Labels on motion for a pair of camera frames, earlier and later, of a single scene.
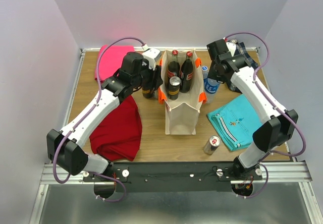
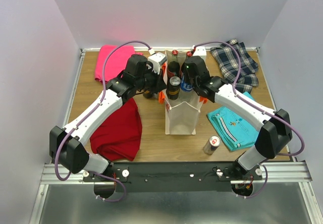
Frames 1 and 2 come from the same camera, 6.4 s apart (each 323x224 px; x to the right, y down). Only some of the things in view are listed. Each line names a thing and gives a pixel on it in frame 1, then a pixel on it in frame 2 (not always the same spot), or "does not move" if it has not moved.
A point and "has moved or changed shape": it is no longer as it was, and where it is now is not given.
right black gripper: x=212 y=74 to x=186 y=76
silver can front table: x=212 y=144 does not move
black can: x=147 y=93 does not move
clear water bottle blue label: x=211 y=88 has moved or changed shape
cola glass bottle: x=173 y=65 does not move
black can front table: x=174 y=87 does not move
